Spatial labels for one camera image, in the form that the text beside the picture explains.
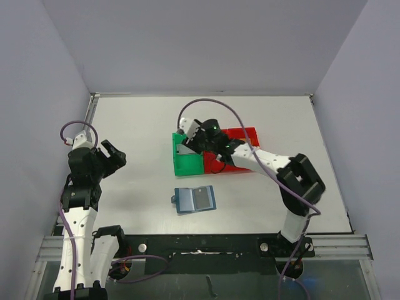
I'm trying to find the red plastic bin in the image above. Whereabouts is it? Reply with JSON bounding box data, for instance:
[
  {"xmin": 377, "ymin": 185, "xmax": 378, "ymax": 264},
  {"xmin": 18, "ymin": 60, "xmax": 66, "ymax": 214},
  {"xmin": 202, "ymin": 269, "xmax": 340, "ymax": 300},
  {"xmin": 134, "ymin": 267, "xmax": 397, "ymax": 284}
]
[
  {"xmin": 203, "ymin": 152, "xmax": 239, "ymax": 174},
  {"xmin": 226, "ymin": 126, "xmax": 261, "ymax": 173}
]

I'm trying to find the silver VIP card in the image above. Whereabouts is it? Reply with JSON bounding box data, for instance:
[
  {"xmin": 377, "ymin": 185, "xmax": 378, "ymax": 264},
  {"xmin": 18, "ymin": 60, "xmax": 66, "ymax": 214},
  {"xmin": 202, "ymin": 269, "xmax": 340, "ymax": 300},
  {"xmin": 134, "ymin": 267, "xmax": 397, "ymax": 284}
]
[{"xmin": 176, "ymin": 144, "xmax": 196, "ymax": 155}]

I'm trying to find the green plastic bin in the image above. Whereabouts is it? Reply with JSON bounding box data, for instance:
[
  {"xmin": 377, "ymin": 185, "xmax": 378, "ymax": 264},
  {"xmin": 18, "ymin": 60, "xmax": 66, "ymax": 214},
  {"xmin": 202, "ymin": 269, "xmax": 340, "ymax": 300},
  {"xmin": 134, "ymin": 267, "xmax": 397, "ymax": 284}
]
[{"xmin": 172, "ymin": 133, "xmax": 204, "ymax": 177}]

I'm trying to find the dark grey card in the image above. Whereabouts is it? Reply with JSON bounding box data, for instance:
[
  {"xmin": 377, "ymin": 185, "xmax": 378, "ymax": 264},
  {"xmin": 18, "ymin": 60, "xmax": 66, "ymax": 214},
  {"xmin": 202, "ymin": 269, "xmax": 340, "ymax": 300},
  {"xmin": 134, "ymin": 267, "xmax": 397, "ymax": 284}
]
[{"xmin": 193, "ymin": 187, "xmax": 211, "ymax": 210}]

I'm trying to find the blue leather card holder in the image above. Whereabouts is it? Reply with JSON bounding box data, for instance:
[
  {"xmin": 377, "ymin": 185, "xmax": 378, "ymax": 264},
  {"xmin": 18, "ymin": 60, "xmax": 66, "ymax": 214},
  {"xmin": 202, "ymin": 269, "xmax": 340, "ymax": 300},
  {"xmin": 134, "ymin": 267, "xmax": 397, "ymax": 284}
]
[{"xmin": 171, "ymin": 185, "xmax": 217, "ymax": 214}]

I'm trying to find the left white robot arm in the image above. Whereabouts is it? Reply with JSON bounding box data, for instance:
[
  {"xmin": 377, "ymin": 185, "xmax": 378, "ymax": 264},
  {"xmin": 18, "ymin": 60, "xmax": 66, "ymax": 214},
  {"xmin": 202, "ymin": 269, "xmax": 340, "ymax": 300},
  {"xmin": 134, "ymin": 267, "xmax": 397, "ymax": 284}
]
[{"xmin": 44, "ymin": 139, "xmax": 127, "ymax": 299}]

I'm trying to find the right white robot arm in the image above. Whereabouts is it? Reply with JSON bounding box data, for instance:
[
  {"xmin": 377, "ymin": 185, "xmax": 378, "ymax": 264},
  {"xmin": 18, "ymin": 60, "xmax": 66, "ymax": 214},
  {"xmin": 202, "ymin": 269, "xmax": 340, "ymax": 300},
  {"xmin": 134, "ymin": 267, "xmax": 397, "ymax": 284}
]
[{"xmin": 179, "ymin": 117, "xmax": 326, "ymax": 243}]

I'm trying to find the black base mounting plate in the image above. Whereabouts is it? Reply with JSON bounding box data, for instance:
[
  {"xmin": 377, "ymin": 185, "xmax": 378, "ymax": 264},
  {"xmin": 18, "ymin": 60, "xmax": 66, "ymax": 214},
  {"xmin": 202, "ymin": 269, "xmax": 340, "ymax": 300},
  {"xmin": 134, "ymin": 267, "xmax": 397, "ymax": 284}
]
[{"xmin": 111, "ymin": 234, "xmax": 315, "ymax": 279}]

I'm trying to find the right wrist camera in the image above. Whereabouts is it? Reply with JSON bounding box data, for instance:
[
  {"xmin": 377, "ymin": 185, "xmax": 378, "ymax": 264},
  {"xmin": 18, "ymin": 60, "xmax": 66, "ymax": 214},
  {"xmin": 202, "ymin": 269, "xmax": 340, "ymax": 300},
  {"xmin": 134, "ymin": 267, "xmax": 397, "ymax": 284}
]
[{"xmin": 177, "ymin": 117, "xmax": 201, "ymax": 139}]

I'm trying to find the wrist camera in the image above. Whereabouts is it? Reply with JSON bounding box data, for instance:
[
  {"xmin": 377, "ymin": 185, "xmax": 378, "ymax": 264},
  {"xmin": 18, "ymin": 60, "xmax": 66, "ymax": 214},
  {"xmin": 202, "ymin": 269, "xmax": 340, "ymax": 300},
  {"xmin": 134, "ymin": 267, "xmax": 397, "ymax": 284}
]
[
  {"xmin": 177, "ymin": 117, "xmax": 201, "ymax": 139},
  {"xmin": 64, "ymin": 131, "xmax": 94, "ymax": 150}
]

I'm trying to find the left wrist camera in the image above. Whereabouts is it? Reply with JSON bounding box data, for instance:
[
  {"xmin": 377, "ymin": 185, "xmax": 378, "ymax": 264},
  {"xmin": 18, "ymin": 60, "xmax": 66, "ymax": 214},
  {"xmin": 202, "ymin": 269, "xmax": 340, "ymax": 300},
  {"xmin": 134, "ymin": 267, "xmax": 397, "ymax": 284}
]
[{"xmin": 64, "ymin": 131, "xmax": 94, "ymax": 150}]

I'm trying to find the aluminium frame rail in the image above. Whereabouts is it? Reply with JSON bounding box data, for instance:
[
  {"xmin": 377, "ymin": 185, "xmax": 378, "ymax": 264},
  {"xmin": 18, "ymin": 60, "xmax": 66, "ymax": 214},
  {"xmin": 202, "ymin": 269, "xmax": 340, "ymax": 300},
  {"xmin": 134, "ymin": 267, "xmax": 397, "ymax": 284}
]
[{"xmin": 37, "ymin": 232, "xmax": 374, "ymax": 263}]

